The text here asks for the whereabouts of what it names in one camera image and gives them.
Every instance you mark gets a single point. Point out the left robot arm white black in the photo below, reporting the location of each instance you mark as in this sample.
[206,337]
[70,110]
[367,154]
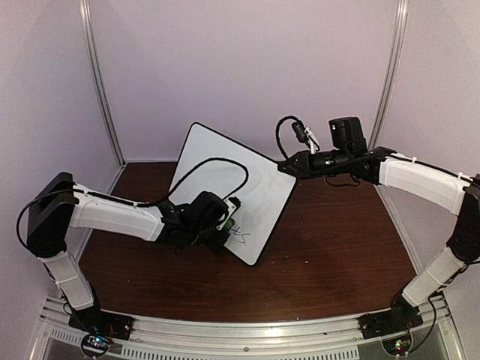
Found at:
[64,204]

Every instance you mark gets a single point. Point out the right circuit board with leds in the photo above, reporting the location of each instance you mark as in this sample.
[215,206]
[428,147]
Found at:
[397,346]

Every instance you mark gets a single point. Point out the green whiteboard eraser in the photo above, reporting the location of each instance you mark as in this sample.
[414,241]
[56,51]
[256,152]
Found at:
[229,224]

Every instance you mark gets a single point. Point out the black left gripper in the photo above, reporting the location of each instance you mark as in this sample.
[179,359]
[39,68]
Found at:
[216,244]

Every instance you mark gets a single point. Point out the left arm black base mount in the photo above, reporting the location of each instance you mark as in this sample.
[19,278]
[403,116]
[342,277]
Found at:
[98,322]

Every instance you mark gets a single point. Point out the right aluminium corner post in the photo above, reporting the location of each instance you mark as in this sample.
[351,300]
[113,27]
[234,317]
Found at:
[394,58]

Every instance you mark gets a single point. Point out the aluminium corner post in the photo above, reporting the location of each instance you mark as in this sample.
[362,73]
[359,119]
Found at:
[394,58]
[98,82]

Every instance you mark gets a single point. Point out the aluminium front frame rail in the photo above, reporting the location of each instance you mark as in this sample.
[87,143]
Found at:
[324,268]

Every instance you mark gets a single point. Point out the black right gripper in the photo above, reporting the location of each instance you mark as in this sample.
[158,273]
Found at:
[304,169]

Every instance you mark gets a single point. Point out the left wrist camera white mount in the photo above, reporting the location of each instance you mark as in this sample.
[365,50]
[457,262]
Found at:
[233,204]

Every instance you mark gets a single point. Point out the white whiteboard with writing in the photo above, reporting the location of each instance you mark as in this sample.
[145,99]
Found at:
[235,169]

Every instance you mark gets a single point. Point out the left aluminium corner post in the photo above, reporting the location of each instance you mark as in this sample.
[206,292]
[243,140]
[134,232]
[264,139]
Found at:
[98,82]

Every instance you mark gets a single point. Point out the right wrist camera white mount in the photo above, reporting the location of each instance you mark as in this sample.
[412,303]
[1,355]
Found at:
[305,135]

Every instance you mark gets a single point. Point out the left circuit board with leds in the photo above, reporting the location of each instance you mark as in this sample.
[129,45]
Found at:
[94,346]

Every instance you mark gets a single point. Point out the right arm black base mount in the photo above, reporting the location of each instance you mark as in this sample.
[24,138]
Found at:
[389,322]

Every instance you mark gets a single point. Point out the circuit board with leds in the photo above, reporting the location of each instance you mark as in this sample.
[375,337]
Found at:
[94,346]
[397,346]

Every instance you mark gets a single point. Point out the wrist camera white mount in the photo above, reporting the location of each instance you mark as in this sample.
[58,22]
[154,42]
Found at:
[233,204]
[305,135]

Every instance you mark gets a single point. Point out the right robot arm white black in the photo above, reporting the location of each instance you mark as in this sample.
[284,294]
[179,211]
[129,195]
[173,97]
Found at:
[432,201]

